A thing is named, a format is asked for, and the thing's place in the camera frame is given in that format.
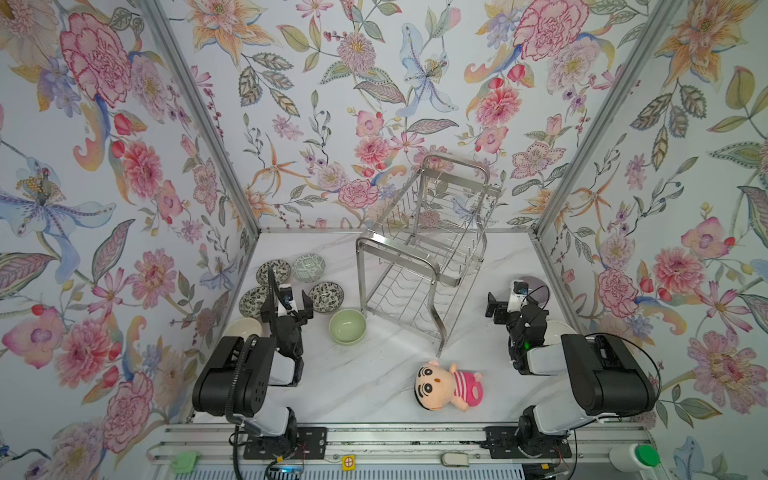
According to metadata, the lilac purple bowl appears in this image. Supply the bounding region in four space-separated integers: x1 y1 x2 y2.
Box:
519 275 549 303

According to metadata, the light green bowl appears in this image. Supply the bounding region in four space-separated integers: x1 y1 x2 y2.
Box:
328 309 367 346

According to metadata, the steel two-tier dish rack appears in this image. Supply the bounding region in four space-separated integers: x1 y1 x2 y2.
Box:
355 153 502 353

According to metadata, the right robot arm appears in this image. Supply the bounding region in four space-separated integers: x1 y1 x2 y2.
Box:
482 293 658 459

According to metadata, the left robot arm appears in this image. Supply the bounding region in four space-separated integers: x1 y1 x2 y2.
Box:
192 269 313 461

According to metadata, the dark patterned bowl front-left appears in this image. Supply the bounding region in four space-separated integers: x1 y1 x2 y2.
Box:
238 285 268 320

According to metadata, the dark patterned bowl centre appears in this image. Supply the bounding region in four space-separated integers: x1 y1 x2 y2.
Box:
308 281 345 314

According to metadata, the white bowl right side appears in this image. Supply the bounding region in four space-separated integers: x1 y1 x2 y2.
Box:
543 320 577 346

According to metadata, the dark patterned bowl back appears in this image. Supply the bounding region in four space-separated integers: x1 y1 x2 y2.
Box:
256 259 292 286

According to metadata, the cream bowl left side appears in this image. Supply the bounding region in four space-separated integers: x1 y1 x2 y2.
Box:
223 317 264 339

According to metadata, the pale green patterned bowl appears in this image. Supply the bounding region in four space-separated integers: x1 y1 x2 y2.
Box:
292 253 326 283

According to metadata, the cartoon boy plush doll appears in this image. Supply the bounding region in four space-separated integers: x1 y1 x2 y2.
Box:
414 360 484 412

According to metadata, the green emergency button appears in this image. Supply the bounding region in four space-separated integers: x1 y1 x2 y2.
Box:
609 444 661 473

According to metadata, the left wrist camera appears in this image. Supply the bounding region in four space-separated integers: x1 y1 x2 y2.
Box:
277 284 296 312

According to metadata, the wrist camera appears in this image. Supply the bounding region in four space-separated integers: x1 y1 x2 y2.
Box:
277 284 296 312
506 280 530 313

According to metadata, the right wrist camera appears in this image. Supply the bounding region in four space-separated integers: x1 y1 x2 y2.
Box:
506 280 530 313

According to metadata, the yellow sticker on rail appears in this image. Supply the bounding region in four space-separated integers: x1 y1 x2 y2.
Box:
341 455 356 472

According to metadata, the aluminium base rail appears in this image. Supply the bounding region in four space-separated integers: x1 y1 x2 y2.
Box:
147 422 655 465

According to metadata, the grey clip on rail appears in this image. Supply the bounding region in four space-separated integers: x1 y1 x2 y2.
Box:
440 452 470 468

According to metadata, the green tag on rail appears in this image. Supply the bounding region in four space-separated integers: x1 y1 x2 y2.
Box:
171 451 199 475

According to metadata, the right aluminium corner post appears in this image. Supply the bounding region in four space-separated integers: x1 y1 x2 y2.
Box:
530 0 679 240

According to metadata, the aluminium corner post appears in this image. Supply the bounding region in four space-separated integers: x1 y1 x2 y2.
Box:
530 0 679 240
138 0 261 237

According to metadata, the left aluminium corner post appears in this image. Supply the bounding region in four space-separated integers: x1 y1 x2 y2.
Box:
138 0 261 237

